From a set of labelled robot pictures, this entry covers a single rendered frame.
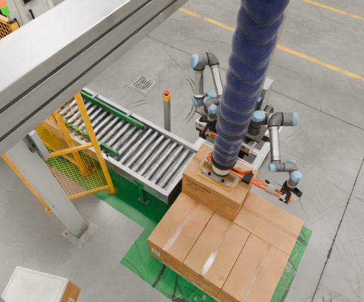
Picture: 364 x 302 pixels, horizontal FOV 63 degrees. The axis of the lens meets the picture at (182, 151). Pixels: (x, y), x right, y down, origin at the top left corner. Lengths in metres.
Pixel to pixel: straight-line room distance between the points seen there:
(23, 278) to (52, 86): 2.18
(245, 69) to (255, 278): 1.89
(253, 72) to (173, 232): 1.77
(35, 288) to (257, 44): 2.18
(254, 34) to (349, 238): 2.96
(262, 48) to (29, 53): 1.32
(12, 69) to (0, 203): 3.76
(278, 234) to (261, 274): 0.42
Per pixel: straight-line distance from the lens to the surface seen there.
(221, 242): 2.98
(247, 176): 2.68
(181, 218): 3.03
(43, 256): 3.76
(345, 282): 3.86
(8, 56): 0.55
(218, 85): 2.76
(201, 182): 2.75
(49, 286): 2.53
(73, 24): 0.59
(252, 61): 1.72
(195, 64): 2.73
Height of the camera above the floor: 3.35
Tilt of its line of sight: 55 degrees down
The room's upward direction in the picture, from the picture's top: 2 degrees clockwise
